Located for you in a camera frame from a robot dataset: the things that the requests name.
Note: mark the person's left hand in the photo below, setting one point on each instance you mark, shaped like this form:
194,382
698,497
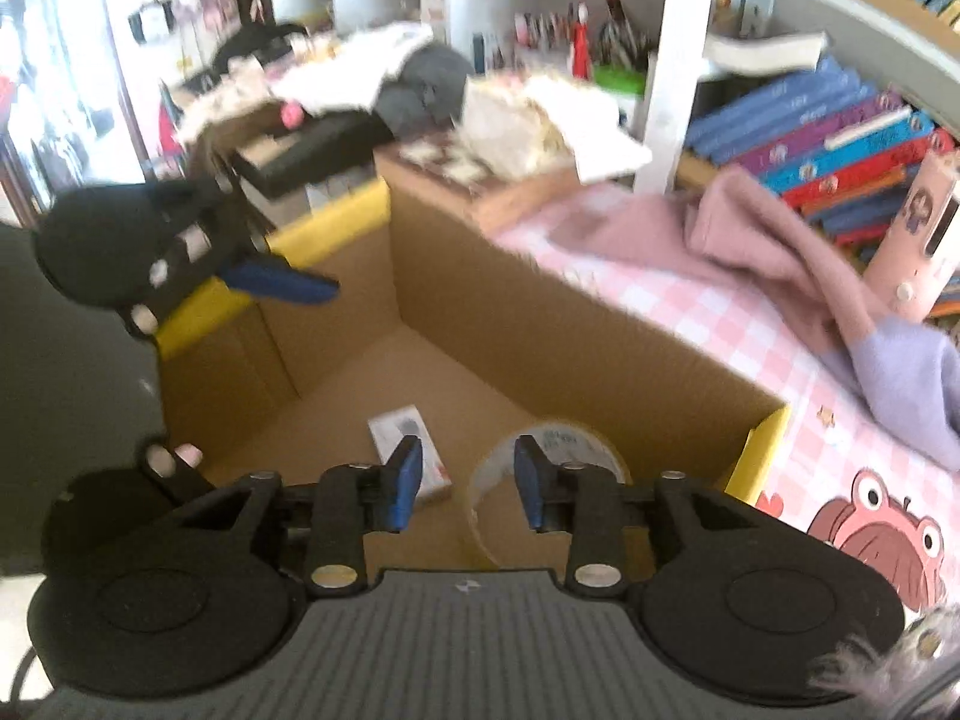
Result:
176,457

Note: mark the small pink round object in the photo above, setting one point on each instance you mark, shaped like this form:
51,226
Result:
292,115

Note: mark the white paper bag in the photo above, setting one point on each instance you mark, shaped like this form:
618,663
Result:
436,4

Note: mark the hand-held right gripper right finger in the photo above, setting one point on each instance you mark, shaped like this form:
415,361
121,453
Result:
527,481

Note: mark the wooden chess box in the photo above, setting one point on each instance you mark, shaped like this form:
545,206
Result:
450,187

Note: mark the white cloth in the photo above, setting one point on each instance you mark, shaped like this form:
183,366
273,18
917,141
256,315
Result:
600,142

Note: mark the green pen holder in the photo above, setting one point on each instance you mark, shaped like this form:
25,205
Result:
619,81

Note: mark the white printed shirt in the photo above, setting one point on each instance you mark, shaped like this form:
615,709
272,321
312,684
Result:
337,82

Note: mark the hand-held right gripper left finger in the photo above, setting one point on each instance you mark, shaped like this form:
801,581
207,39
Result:
405,481

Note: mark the white shelf frame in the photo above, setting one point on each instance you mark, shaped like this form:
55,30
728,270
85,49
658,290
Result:
675,90

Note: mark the grey garment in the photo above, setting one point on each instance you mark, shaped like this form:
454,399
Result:
427,82

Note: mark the small white packet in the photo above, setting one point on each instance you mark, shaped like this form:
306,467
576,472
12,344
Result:
390,427

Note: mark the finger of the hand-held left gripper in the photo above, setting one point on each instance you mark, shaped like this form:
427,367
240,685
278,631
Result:
285,281

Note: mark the pale pink garment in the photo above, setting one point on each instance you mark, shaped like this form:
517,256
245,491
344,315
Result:
225,90

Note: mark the red dress figurine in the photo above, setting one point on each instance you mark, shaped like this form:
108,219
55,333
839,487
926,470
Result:
580,45

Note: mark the thick white book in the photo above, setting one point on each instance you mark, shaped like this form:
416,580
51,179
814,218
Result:
765,51

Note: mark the pink pencil case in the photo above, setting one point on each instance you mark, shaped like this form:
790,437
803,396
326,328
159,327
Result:
915,240

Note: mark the row of colourful books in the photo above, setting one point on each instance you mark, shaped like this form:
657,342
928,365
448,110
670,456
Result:
825,135

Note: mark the clear tape roll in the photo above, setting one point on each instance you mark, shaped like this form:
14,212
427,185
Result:
577,439

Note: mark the cluster of pens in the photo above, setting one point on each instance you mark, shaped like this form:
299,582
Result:
540,30

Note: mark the pink and purple cloth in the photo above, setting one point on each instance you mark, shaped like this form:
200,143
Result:
750,240

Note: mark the grey fluffy fur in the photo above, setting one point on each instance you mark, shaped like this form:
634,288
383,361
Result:
900,660

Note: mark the brown cardboard box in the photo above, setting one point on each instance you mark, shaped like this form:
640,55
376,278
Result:
525,330

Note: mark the black garment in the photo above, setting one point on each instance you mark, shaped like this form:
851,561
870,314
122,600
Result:
255,45

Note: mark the black and white tote bag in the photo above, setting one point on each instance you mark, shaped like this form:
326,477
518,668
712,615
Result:
154,19

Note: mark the brown garment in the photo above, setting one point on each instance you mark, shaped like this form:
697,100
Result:
225,146

